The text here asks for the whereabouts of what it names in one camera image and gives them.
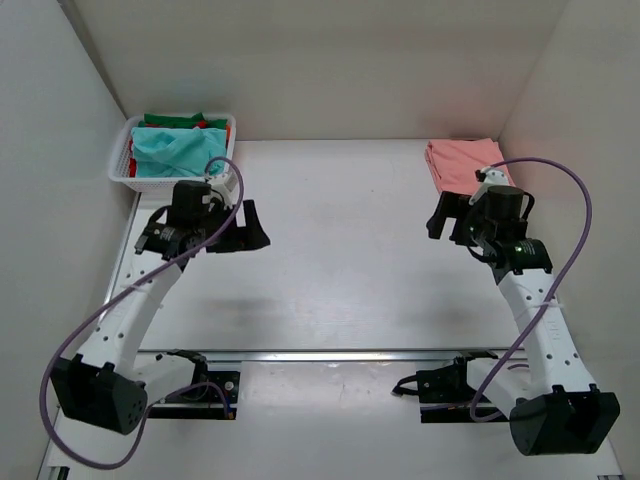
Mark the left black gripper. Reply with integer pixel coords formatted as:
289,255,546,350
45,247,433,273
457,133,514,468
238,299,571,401
199,192,271,247

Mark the teal t shirt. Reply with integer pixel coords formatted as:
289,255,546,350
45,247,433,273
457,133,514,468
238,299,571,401
130,126,230,178

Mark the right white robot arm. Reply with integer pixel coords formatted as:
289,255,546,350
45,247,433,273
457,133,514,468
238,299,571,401
426,186,620,456

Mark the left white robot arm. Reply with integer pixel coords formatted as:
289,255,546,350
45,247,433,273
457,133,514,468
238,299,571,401
51,180,270,435

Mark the folded pink t shirt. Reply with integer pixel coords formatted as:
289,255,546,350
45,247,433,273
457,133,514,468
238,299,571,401
425,138,503,195

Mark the red t shirt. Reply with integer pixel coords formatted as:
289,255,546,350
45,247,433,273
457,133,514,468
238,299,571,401
127,118,207,178

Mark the green t shirt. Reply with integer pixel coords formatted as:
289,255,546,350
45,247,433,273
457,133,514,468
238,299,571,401
138,112,228,130

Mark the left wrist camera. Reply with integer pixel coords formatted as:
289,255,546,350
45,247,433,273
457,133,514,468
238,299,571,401
204,170,238,209

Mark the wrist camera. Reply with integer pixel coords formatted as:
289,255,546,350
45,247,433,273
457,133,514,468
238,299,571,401
469,166,511,206
204,170,238,209

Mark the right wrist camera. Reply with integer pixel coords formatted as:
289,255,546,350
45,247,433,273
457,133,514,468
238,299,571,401
469,166,511,206

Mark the metal table rail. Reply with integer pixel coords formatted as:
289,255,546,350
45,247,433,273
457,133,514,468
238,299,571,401
135,349,526,365

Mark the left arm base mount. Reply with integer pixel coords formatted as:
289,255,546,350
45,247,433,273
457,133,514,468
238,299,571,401
149,350,241,421

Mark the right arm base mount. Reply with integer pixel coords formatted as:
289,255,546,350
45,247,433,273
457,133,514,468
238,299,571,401
391,351,498,424

